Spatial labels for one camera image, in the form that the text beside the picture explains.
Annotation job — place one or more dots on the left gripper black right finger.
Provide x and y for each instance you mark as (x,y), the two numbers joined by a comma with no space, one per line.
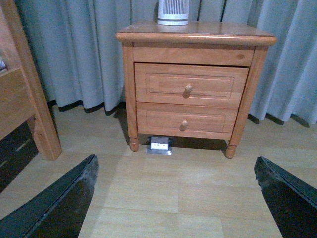
(291,201)

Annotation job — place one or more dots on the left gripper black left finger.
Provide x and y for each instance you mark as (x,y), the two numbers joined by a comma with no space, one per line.
(59,210)

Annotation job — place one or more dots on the wooden drawer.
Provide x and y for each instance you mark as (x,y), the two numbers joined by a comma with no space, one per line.
(185,120)
(212,86)

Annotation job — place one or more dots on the floor power socket box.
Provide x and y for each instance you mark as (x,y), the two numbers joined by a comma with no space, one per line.
(159,145)

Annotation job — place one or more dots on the wooden nightstand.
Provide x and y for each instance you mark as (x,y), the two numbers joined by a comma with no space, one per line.
(197,43)

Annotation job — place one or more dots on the white air purifier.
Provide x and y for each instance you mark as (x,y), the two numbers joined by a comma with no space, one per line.
(173,12)

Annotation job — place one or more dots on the wooden bed frame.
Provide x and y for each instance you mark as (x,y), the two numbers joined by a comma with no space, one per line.
(21,95)

